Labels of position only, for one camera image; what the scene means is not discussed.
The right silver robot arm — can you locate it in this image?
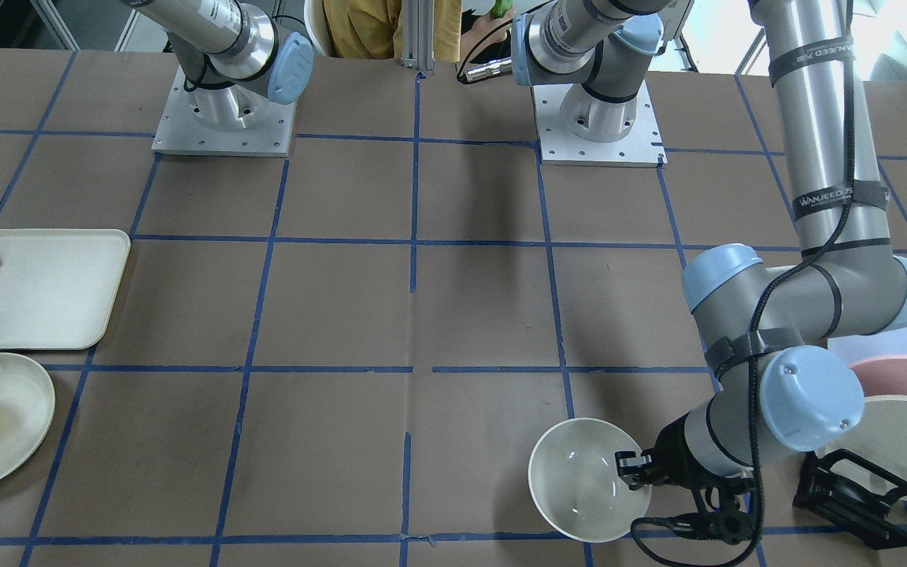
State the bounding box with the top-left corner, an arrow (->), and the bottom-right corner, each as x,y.
125,1 -> 314,132

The cream round plate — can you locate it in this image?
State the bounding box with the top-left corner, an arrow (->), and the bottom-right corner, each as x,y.
0,352 -> 55,480

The black dish rack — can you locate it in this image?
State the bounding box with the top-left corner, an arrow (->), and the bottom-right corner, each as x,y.
793,449 -> 907,551

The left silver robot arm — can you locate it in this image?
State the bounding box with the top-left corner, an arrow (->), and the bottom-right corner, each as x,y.
527,1 -> 907,546

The aluminium frame post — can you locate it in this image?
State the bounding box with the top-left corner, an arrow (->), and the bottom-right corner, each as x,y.
400,0 -> 435,76

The beige plate in rack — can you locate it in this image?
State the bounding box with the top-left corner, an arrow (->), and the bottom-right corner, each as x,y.
816,395 -> 907,503

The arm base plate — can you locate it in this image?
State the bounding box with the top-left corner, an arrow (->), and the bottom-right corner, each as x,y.
531,83 -> 668,168
152,69 -> 296,158

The green handled stick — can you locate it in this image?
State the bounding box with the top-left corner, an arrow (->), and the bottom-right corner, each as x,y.
488,0 -> 513,19

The cream rectangular tray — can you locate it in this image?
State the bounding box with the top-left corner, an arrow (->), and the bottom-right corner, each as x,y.
0,228 -> 131,350

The person in yellow shirt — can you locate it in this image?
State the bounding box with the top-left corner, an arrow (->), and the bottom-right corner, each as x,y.
323,1 -> 515,62

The white ceramic bowl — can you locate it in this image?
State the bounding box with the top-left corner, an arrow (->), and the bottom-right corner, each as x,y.
527,417 -> 652,544

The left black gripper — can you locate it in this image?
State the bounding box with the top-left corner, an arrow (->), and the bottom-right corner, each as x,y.
616,413 -> 753,544

